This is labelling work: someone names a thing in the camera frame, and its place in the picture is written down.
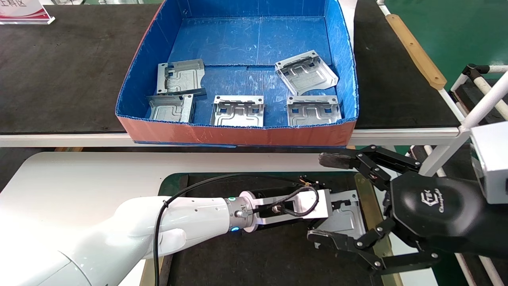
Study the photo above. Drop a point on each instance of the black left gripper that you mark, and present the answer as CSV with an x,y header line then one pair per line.
x,y
285,188

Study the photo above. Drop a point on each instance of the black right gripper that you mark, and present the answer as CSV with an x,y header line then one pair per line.
x,y
436,206

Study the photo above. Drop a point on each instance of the stamped metal bracket plate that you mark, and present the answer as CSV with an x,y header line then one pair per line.
x,y
238,112
168,109
349,220
306,74
313,110
180,76

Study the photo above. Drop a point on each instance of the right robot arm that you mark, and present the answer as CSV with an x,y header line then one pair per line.
x,y
498,234

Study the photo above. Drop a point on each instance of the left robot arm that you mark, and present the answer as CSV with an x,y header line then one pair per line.
x,y
119,238

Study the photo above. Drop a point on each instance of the blue corrugated box orange side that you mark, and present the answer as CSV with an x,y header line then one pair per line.
x,y
254,35

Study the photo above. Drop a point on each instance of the tan strip with rounded end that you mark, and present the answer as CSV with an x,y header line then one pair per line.
x,y
367,190

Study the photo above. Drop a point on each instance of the small black work mat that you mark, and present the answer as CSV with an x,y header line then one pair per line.
x,y
258,254

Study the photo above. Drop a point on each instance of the long tan wooden strip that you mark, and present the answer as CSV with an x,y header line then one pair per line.
x,y
416,51

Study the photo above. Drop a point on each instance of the black pad on rack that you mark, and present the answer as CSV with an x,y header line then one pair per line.
x,y
472,97

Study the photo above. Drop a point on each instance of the black tube connector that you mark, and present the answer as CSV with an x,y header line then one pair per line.
x,y
474,71

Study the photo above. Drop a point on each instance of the large black table mat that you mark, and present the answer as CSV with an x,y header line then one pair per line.
x,y
59,71

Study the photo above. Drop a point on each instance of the red white sign stand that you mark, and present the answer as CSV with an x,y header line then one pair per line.
x,y
24,12

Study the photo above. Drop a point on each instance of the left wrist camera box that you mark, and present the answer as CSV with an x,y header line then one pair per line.
x,y
323,206

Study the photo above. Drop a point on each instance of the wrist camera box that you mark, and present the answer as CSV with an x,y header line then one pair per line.
x,y
323,206
494,159

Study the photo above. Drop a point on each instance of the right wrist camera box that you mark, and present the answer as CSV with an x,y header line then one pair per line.
x,y
494,159

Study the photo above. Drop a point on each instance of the white tube rack frame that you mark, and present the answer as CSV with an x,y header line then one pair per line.
x,y
488,101

